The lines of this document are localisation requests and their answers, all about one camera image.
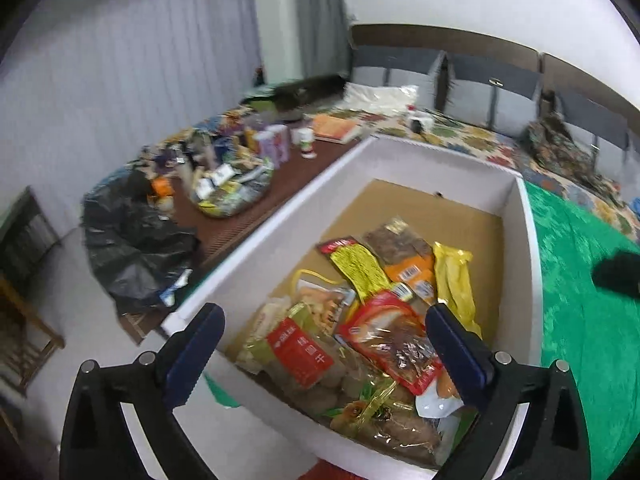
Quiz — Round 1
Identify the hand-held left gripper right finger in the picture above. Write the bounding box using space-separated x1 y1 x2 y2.
425 302 593 480

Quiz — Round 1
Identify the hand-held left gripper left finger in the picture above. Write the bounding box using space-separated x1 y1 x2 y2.
60 302 227 480

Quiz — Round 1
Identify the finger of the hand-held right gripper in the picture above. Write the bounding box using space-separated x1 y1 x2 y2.
591 250 640 296

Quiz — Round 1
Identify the small white sausage packet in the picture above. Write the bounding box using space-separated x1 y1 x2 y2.
415 375 466 418

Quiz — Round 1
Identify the red bordered snack packet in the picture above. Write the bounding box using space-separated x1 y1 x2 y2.
337 290 451 396

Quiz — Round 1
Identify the plain yellow snack packet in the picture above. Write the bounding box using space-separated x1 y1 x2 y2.
432 241 483 338

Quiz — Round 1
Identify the green clear dried snack packet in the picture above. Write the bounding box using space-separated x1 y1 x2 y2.
330 407 481 466

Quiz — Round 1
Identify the brown balls packet red label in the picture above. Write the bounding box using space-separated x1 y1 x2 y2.
235 302 401 421

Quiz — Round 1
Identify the orange nut snack packet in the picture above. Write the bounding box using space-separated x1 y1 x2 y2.
362 217 436 306

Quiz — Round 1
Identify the yellow red snack packet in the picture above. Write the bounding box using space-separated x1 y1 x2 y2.
316 236 396 303

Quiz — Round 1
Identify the yellow cracker snack packet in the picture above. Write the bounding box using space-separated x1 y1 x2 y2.
290 269 358 333

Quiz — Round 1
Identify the white cardboard box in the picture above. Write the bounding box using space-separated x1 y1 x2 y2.
160 132 546 480

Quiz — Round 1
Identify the green patterned blanket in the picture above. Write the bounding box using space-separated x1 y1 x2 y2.
522 180 640 480

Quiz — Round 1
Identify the black garbage bag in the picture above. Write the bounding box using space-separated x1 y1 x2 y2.
80 170 201 316

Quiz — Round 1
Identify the dark floral cloth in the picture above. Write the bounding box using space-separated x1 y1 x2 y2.
527 90 623 201

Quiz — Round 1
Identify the clear bag of packets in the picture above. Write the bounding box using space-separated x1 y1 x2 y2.
195 157 276 218

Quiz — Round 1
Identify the wooden chair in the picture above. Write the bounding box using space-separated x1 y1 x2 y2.
0 185 66 396

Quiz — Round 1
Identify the brown slatted bench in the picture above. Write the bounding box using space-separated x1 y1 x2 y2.
120 130 366 341

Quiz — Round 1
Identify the floral bedsheet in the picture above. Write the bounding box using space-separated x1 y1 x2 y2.
320 105 640 241

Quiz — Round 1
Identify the clutter of bottles and boxes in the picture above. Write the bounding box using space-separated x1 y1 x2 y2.
135 110 301 211

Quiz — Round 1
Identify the purple printed carton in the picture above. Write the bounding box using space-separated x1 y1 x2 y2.
257 125 292 165

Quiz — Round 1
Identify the orange book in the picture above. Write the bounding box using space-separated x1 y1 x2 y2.
312 112 363 145

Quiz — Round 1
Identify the white plastic bag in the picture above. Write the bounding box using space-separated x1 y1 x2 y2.
342 82 418 113

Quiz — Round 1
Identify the white pleated curtain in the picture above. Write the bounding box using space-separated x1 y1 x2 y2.
0 0 266 241

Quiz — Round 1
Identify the dark brown headboard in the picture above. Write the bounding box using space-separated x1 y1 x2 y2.
350 24 640 126

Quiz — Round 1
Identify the dark furry cloth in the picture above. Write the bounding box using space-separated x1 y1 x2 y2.
272 74 348 111

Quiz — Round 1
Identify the grey curtain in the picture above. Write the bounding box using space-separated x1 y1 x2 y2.
295 0 351 81

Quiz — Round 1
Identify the grey strapped pillow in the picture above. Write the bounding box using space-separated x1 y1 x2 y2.
355 46 446 106
542 90 631 153
445 52 543 136

